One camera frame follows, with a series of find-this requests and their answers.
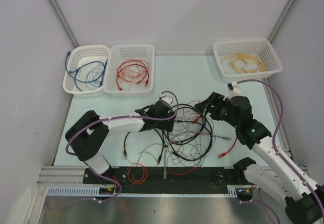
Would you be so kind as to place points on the black mounting base plate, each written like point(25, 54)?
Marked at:
point(177, 180)

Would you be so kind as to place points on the right white plastic basket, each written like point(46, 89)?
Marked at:
point(246, 59)

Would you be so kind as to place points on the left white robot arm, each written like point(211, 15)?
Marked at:
point(88, 134)

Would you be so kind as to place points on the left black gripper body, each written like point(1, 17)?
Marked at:
point(167, 125)

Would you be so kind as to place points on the white slotted cable duct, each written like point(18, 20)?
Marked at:
point(80, 191)

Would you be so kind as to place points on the left white plastic basket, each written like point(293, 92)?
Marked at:
point(85, 68)

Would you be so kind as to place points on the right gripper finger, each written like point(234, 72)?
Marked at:
point(201, 106)
point(216, 100)

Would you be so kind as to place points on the middle white plastic basket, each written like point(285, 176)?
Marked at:
point(130, 70)

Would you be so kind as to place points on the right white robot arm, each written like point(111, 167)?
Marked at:
point(295, 191)

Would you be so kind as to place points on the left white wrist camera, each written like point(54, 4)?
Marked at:
point(168, 100)

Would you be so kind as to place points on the white plastic basket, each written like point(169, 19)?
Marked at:
point(130, 70)
point(246, 59)
point(85, 68)

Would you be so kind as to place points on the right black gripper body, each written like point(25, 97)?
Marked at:
point(222, 113)

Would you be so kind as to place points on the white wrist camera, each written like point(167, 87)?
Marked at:
point(168, 100)
point(233, 90)

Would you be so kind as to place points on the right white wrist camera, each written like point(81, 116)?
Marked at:
point(233, 90)

